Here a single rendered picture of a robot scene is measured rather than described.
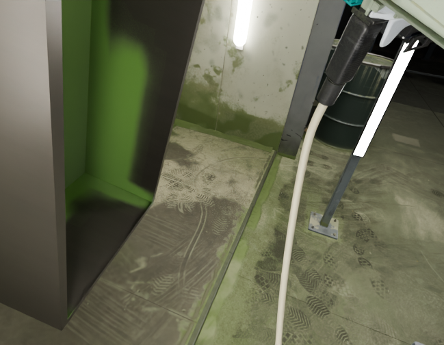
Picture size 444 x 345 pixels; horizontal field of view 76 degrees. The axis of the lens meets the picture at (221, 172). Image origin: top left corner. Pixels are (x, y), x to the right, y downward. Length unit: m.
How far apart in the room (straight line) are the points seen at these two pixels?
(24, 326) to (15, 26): 1.34
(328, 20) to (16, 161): 2.21
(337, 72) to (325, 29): 2.00
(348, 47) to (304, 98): 2.13
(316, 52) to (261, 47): 0.43
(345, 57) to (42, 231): 0.61
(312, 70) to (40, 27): 2.24
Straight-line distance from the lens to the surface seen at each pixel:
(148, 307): 1.51
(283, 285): 0.73
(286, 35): 2.48
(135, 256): 1.69
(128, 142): 1.22
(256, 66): 2.56
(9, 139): 0.55
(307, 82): 2.52
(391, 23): 0.43
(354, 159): 1.84
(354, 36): 0.43
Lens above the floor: 1.36
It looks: 35 degrees down
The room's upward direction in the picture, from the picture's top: 9 degrees clockwise
